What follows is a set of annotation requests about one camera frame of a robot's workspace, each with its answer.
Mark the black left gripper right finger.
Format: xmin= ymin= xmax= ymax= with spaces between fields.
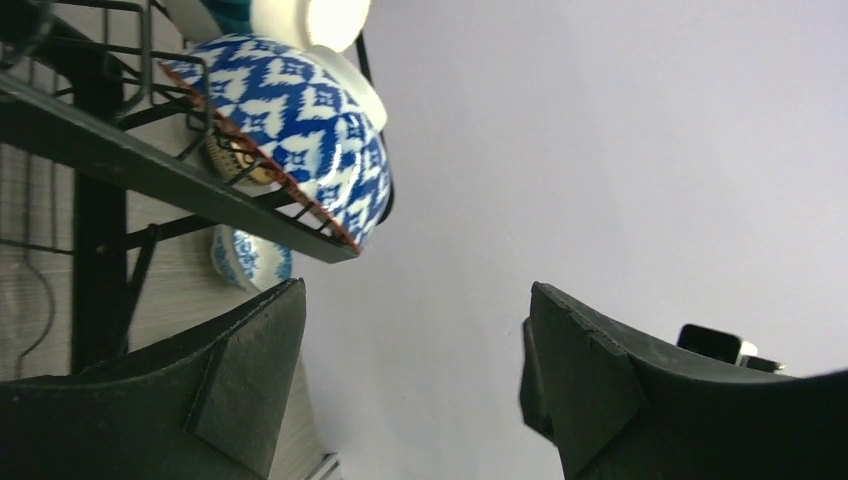
xmin=519 ymin=282 xmax=847 ymax=479

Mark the black patterned rim bowl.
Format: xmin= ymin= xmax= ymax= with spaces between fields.
xmin=203 ymin=136 xmax=274 ymax=186

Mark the blue white zigzag bowl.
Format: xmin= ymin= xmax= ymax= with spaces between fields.
xmin=160 ymin=33 xmax=392 ymax=252

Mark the white blue floral bowl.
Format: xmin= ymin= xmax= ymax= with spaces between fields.
xmin=210 ymin=225 xmax=293 ymax=293

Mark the teal bowl white base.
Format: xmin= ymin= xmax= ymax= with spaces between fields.
xmin=162 ymin=0 xmax=372 ymax=53

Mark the black wire dish rack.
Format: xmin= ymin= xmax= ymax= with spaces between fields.
xmin=0 ymin=0 xmax=399 ymax=379

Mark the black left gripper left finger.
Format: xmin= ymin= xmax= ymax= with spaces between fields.
xmin=1 ymin=279 xmax=306 ymax=479

